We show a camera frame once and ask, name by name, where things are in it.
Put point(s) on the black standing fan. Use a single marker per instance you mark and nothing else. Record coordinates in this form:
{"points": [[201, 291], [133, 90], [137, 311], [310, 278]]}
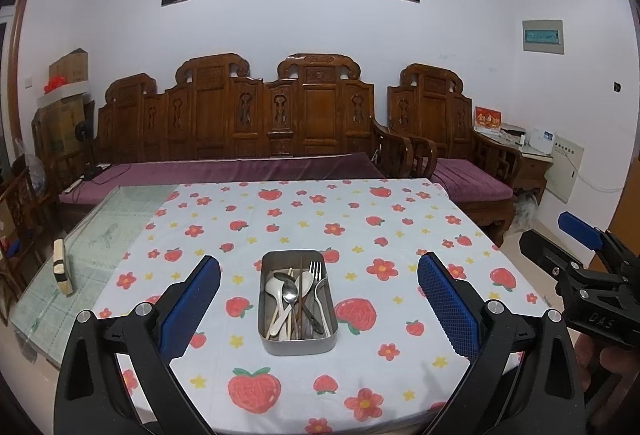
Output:
{"points": [[82, 132]]}

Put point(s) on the metal fork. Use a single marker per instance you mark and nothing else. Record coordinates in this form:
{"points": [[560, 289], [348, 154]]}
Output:
{"points": [[315, 271]]}

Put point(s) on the wooden side table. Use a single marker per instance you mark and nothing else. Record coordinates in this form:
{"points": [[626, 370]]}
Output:
{"points": [[535, 170]]}

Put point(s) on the white plastic spoon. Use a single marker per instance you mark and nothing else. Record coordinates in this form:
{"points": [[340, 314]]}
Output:
{"points": [[280, 322]]}

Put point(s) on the clear plastic bag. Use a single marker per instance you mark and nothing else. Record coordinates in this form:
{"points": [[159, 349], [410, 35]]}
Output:
{"points": [[525, 215]]}

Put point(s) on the person's right hand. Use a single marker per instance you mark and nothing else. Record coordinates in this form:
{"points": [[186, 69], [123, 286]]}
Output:
{"points": [[600, 365]]}

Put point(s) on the red cloth item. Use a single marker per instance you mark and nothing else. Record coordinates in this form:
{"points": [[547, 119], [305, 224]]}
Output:
{"points": [[55, 84]]}

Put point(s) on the large cardboard box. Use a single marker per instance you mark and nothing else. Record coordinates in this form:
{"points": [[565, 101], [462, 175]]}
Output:
{"points": [[65, 125]]}

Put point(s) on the purple armchair cushion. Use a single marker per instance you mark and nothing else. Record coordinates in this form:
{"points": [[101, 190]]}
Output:
{"points": [[472, 180]]}

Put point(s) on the white box device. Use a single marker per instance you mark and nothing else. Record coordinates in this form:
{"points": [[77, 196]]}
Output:
{"points": [[542, 138]]}

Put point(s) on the low wooden chair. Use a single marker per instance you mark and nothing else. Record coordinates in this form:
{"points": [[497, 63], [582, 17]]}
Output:
{"points": [[22, 225]]}

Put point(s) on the carved wooden sofa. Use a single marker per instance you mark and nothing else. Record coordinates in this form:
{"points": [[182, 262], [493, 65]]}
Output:
{"points": [[215, 115]]}

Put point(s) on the white wall distribution box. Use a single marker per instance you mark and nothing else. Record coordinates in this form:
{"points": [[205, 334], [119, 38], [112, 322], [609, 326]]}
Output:
{"points": [[565, 170]]}

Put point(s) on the cream block with dark bands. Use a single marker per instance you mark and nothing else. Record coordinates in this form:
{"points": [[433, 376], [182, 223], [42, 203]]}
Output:
{"points": [[62, 265]]}

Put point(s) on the white remote control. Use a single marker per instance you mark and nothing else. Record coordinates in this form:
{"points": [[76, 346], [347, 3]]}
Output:
{"points": [[72, 187]]}

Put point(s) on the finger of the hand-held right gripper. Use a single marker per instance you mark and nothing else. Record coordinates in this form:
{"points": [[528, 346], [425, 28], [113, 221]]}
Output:
{"points": [[545, 252], [580, 230]]}

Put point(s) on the carved wooden armchair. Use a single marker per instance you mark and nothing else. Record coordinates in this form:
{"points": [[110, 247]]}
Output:
{"points": [[435, 110]]}

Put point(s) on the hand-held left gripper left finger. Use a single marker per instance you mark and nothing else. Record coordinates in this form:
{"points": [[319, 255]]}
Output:
{"points": [[192, 300]]}

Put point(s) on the grey breaker panel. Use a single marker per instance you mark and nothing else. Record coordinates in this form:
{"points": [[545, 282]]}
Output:
{"points": [[543, 36]]}

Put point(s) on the metal tray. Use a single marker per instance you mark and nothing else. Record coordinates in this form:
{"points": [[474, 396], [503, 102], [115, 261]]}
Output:
{"points": [[300, 347]]}

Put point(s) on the small cardboard box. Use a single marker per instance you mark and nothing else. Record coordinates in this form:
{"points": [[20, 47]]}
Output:
{"points": [[70, 65]]}

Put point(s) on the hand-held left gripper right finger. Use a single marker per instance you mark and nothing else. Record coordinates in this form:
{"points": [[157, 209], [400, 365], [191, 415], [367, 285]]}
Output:
{"points": [[447, 305]]}

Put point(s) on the flat white box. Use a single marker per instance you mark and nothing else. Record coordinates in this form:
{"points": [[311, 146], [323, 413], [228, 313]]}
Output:
{"points": [[62, 97]]}

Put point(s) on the strawberry print tablecloth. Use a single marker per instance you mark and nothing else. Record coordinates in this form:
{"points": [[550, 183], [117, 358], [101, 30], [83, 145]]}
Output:
{"points": [[350, 215]]}

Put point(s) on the metal spoon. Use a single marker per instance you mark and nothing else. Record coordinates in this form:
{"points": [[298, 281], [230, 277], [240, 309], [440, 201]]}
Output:
{"points": [[290, 291]]}

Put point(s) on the red desk calendar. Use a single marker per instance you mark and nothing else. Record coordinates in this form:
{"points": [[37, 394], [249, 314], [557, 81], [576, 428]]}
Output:
{"points": [[487, 120]]}

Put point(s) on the white soup spoon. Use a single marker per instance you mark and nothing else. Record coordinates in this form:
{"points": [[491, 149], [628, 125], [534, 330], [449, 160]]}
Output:
{"points": [[274, 295]]}

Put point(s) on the white plastic fork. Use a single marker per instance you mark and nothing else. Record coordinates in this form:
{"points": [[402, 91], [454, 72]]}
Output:
{"points": [[326, 310]]}

